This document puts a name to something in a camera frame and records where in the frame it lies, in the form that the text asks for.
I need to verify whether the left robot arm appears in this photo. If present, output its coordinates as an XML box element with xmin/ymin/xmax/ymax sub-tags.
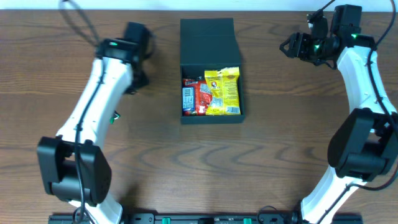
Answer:
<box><xmin>37</xmin><ymin>39</ymin><xmax>150</xmax><ymax>223</ymax></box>

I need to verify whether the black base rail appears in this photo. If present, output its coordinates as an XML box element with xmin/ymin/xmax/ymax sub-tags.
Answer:
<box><xmin>48</xmin><ymin>212</ymin><xmax>363</xmax><ymax>224</ymax></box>

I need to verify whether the small blue gum pack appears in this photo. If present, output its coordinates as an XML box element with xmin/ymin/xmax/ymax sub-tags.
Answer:
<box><xmin>182</xmin><ymin>87</ymin><xmax>195</xmax><ymax>112</ymax></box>

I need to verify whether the yellow snack bag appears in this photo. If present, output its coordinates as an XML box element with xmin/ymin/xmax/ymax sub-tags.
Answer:
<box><xmin>205</xmin><ymin>67</ymin><xmax>241</xmax><ymax>116</ymax></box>

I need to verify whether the green bar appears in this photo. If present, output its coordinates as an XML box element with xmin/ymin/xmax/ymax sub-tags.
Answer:
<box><xmin>109</xmin><ymin>111</ymin><xmax>121</xmax><ymax>124</ymax></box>

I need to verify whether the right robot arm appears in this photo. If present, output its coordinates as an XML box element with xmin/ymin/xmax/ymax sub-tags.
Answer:
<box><xmin>280</xmin><ymin>31</ymin><xmax>397</xmax><ymax>223</ymax></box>

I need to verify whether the red snack bag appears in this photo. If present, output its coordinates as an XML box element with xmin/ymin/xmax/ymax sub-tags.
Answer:
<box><xmin>182</xmin><ymin>79</ymin><xmax>212</xmax><ymax>116</ymax></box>

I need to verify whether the black box container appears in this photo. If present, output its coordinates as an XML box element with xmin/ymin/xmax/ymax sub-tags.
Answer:
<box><xmin>180</xmin><ymin>18</ymin><xmax>246</xmax><ymax>124</ymax></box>

